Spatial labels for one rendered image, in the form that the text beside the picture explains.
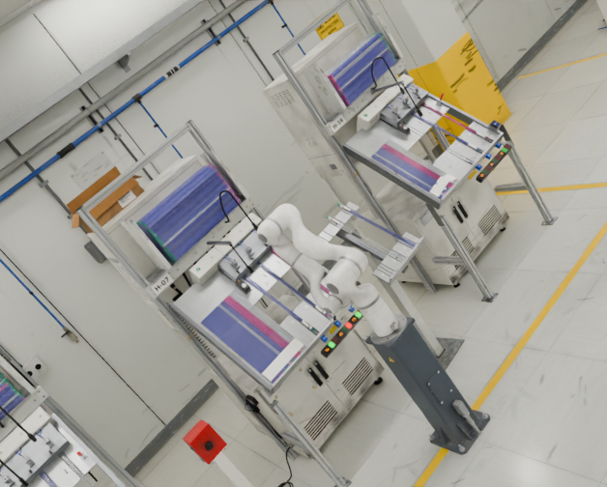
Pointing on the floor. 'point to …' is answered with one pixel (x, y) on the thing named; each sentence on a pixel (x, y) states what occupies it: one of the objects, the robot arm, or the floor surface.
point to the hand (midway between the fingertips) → (339, 316)
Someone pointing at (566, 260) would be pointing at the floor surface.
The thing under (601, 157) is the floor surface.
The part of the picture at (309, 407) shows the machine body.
